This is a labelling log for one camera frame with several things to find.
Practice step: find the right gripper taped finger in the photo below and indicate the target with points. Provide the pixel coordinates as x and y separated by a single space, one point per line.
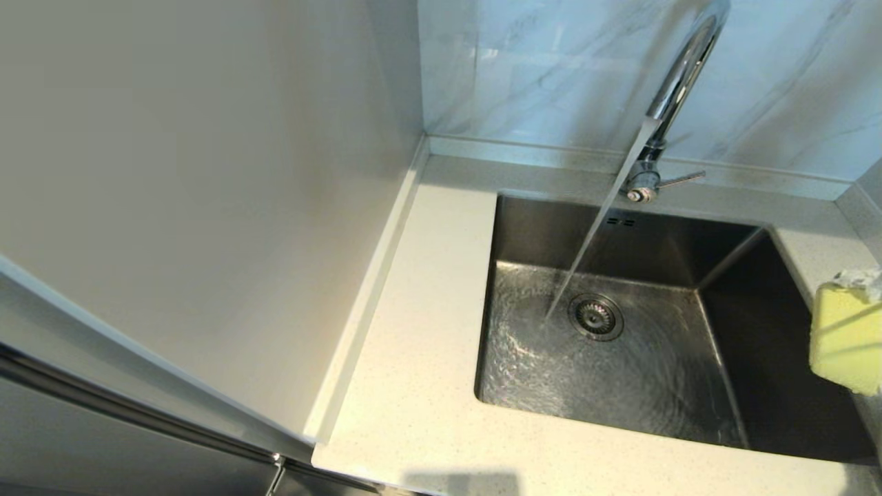
858 281

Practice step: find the round metal drain strainer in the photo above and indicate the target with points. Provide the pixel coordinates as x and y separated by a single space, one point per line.
596 317

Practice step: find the large stainless steel refrigerator door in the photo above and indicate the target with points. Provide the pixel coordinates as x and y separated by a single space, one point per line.
103 448

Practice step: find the white refrigerator side panel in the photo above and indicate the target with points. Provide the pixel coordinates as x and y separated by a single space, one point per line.
207 172

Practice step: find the yellow plastic cup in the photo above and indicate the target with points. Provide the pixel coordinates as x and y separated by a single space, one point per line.
847 337

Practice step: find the chrome gooseneck faucet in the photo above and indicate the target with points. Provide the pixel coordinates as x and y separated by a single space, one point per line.
679 83

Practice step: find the stainless steel sink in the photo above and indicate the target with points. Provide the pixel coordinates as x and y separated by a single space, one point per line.
620 386

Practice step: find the stainless steel under-counter cabinet front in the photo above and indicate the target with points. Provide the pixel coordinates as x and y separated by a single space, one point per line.
324 482

